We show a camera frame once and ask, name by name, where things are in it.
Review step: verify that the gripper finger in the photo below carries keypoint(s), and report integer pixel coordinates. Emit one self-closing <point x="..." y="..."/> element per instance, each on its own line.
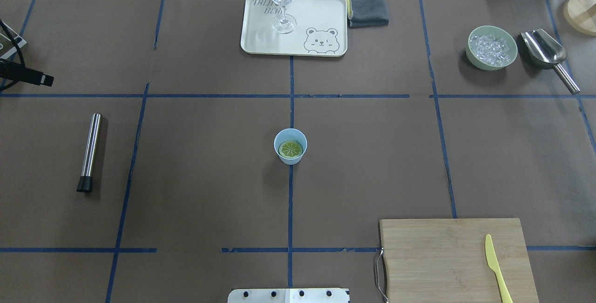
<point x="14" y="72"/>

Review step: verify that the black metal muddler stick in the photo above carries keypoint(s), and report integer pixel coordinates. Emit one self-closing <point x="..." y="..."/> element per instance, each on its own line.
<point x="84" y="184"/>

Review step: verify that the light blue plastic cup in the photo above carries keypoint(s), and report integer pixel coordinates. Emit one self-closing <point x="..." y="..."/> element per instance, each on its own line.
<point x="290" y="134"/>

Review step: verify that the cream plastic tray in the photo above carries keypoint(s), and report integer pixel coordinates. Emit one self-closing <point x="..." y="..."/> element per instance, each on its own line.
<point x="321" y="28"/>

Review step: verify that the dark grey folded cloth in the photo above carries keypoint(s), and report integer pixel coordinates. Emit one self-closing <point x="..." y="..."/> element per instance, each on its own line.
<point x="368" y="13"/>

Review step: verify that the bamboo cutting board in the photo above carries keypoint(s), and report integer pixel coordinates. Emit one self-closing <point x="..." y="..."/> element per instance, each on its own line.
<point x="444" y="260"/>

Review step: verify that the green bowl with ice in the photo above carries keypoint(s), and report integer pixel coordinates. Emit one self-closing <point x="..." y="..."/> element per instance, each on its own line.
<point x="491" y="48"/>

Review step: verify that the yellow plastic knife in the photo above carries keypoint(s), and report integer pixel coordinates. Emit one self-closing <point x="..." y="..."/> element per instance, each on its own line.
<point x="492" y="262"/>

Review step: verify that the metal ice scoop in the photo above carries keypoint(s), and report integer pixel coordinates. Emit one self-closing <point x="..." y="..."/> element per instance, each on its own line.
<point x="547" y="53"/>

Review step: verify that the wooden mug tree stand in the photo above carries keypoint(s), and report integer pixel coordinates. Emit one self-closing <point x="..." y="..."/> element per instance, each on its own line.
<point x="581" y="15"/>

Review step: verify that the white wire cup rack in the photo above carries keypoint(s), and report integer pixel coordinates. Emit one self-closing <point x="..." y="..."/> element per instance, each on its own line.
<point x="7" y="48"/>

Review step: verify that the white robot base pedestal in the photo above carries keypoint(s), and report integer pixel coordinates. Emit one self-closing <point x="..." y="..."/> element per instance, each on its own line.
<point x="290" y="295"/>

